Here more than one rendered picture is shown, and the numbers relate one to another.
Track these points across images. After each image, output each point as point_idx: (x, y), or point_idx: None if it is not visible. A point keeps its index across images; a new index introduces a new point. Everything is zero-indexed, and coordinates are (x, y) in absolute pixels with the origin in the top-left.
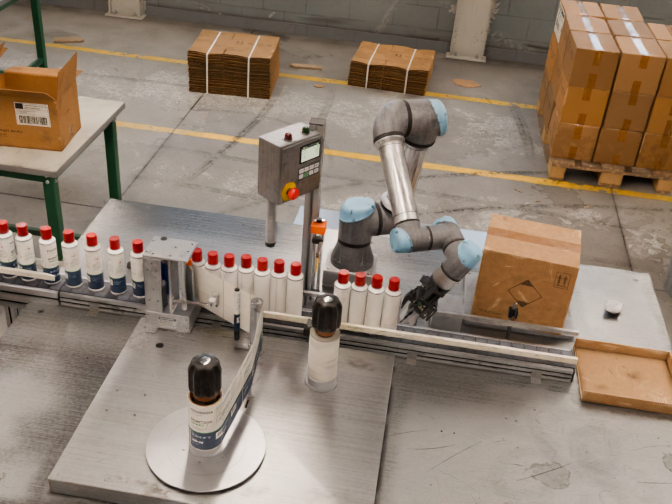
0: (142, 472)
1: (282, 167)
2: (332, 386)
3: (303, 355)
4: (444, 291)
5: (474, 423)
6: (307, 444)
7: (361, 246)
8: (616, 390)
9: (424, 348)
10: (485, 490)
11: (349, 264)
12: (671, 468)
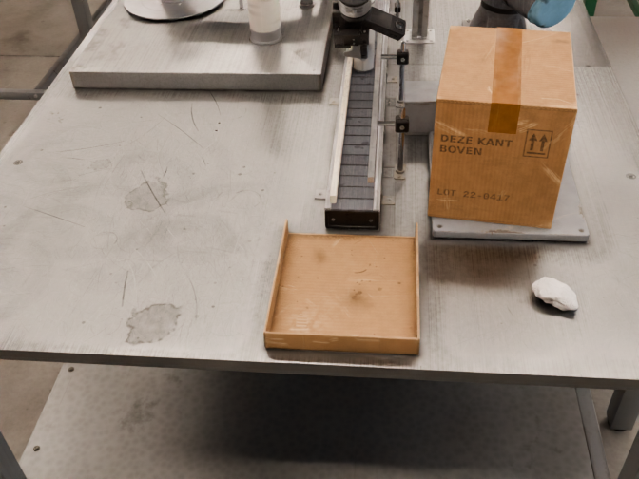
0: None
1: None
2: (257, 41)
3: (306, 27)
4: (339, 11)
5: (233, 143)
6: (178, 38)
7: (485, 6)
8: (315, 272)
9: (340, 92)
10: (129, 149)
11: (471, 23)
12: (150, 310)
